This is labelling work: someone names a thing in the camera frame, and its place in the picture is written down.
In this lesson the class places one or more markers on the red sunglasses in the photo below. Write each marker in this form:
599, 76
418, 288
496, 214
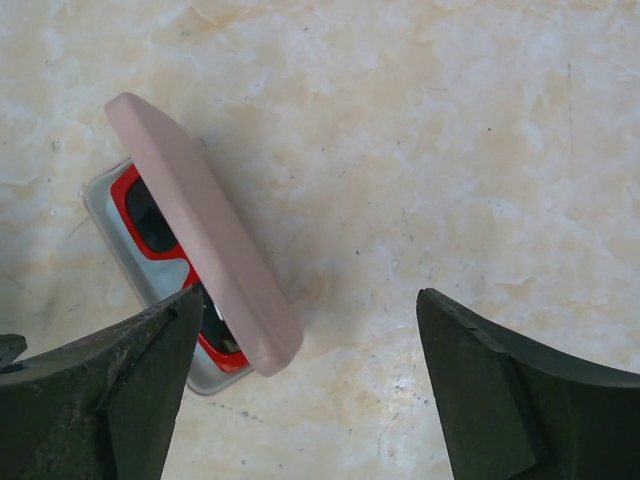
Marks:
156, 242

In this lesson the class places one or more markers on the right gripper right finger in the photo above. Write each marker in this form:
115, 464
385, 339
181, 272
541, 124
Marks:
511, 407

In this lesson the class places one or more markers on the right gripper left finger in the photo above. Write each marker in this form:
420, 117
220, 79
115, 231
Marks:
103, 406

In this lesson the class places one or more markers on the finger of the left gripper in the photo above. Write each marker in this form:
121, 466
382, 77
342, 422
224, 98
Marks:
11, 347

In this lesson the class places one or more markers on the pink glasses case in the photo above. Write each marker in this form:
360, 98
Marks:
229, 265

